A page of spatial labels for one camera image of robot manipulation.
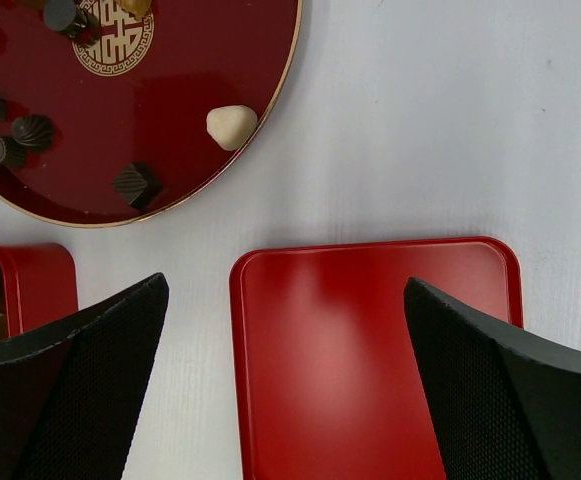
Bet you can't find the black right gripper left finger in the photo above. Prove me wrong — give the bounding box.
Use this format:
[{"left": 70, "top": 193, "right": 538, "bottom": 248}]
[{"left": 0, "top": 273, "right": 169, "bottom": 479}]

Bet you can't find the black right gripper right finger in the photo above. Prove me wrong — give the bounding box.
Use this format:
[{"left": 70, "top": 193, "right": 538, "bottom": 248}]
[{"left": 404, "top": 278, "right": 581, "bottom": 479}]

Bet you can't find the square red chocolate box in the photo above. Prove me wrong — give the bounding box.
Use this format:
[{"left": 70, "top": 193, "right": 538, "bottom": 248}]
[{"left": 0, "top": 243, "right": 78, "bottom": 341}]

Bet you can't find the dark ridged square chocolate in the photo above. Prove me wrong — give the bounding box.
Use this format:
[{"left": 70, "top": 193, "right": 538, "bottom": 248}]
[{"left": 112, "top": 162, "right": 163, "bottom": 211}]

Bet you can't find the dark swirl chocolate bottom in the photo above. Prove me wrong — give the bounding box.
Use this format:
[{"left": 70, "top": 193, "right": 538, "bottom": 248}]
[{"left": 11, "top": 114, "right": 55, "bottom": 152}]

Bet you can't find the white heart chocolate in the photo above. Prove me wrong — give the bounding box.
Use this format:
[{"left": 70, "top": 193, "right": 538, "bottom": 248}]
[{"left": 206, "top": 105, "right": 258, "bottom": 151}]

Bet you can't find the tan chocolate at emblem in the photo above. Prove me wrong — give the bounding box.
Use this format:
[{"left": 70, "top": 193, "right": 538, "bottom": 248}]
[{"left": 115, "top": 0, "right": 152, "bottom": 19}]

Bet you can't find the square red box lid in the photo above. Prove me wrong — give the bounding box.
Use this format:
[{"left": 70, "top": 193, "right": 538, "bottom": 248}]
[{"left": 229, "top": 237, "right": 523, "bottom": 479}]

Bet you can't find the round red tray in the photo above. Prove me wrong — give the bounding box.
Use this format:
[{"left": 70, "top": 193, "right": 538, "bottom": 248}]
[{"left": 0, "top": 1, "right": 303, "bottom": 228}]

